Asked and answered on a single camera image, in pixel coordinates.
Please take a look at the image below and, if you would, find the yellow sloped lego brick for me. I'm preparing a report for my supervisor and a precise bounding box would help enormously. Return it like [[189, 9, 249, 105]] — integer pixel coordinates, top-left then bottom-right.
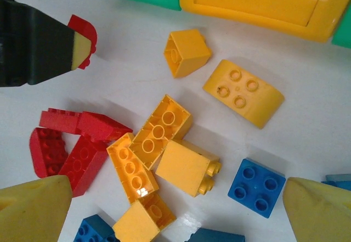
[[163, 29, 212, 78]]

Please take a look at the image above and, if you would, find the red sloped lego brick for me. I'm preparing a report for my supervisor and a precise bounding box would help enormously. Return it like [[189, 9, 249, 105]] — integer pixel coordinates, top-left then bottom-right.
[[76, 111, 134, 144]]

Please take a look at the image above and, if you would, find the yellow curved lego brick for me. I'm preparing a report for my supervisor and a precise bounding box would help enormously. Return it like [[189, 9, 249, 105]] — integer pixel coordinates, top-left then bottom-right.
[[202, 59, 285, 130]]

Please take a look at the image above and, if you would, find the blue square lego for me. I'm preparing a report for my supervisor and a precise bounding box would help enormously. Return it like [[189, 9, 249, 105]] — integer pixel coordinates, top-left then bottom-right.
[[227, 158, 286, 220]]

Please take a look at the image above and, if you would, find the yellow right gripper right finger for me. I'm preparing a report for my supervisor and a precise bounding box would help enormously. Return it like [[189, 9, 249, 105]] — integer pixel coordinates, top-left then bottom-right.
[[282, 177, 351, 242]]

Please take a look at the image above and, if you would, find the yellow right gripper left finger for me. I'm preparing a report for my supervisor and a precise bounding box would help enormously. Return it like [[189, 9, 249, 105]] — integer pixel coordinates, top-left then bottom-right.
[[0, 175, 73, 242]]

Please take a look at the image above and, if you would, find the yellow plastic container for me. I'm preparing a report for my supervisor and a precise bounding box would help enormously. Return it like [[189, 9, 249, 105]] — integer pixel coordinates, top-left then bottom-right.
[[178, 0, 351, 44]]

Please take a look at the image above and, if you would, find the yellow square lego brick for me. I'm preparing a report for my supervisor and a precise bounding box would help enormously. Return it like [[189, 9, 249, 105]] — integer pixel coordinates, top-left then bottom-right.
[[112, 192, 177, 242], [155, 139, 222, 198]]

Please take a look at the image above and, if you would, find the red curved lego brick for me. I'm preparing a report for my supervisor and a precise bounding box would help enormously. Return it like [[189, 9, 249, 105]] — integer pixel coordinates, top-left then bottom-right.
[[29, 127, 69, 179], [67, 14, 98, 70]]

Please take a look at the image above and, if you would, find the blue lego brick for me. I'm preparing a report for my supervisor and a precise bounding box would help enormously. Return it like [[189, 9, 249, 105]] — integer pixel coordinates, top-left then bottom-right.
[[186, 227, 246, 242], [320, 173, 351, 192], [72, 213, 120, 242]]

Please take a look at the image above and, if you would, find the red long lego brick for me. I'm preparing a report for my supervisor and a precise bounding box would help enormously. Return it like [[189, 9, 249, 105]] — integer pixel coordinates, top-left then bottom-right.
[[57, 136, 109, 198], [39, 108, 83, 134]]

